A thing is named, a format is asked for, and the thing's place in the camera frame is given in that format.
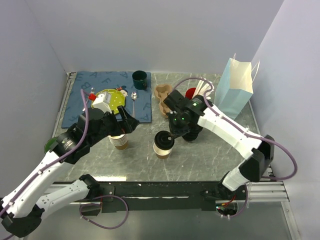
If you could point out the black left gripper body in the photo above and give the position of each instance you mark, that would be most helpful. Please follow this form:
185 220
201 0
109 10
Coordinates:
111 126

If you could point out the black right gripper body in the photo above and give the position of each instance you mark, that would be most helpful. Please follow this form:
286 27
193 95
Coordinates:
177 125

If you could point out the black plastic cup lid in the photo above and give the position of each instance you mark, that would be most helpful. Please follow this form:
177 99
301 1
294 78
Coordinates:
163 140

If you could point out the brown paper cup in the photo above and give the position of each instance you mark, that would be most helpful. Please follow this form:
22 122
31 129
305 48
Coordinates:
161 153

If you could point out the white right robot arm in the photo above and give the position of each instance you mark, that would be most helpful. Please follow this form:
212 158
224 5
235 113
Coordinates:
257 153

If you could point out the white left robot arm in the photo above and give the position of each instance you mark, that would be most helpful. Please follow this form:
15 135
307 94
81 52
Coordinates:
23 210

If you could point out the stack of black lids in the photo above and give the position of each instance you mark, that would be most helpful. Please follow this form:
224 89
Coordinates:
193 133

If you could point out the stack of brown paper cups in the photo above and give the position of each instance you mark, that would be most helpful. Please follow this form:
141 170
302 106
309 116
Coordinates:
120 142

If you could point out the red cup holder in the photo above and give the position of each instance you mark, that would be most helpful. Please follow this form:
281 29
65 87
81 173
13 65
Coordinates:
190 93

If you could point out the blue alphabet cloth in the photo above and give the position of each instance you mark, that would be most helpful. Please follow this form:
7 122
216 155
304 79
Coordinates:
101 80

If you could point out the yellow-green dotted plate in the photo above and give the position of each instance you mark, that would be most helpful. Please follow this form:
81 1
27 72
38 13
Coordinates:
117 99

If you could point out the silver spoon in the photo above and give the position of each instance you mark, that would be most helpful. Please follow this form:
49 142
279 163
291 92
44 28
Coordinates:
134 97

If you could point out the brown pulp cup carrier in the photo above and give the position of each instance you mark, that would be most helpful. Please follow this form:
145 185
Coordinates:
161 92

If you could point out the silver fork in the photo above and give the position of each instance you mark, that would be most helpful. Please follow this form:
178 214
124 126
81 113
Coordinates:
89 97

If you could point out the dark green mug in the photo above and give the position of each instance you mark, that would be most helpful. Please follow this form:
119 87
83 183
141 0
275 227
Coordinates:
139 78

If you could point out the light blue paper bag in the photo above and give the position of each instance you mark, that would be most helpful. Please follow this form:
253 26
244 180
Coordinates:
235 87

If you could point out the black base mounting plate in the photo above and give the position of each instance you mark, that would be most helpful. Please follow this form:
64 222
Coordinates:
172 195

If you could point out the aluminium frame rail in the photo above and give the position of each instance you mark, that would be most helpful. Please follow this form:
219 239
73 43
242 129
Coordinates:
267 191

